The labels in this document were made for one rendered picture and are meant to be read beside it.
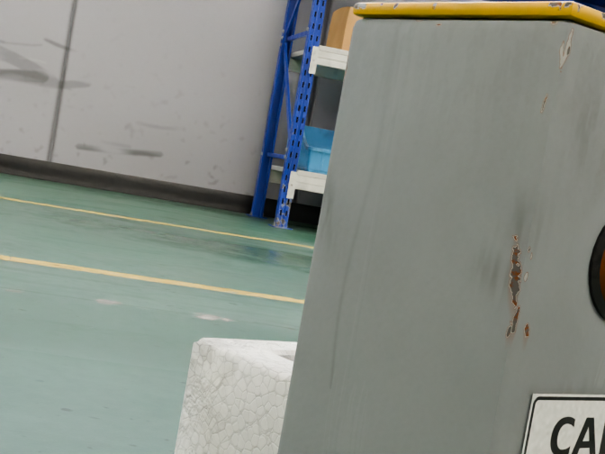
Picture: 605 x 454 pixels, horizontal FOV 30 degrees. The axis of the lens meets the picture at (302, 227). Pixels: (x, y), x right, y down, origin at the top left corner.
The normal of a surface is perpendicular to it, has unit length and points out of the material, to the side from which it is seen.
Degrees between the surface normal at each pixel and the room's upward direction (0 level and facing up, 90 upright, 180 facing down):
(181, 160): 90
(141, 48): 90
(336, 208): 90
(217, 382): 90
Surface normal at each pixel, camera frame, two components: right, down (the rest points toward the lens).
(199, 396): -0.77, -0.11
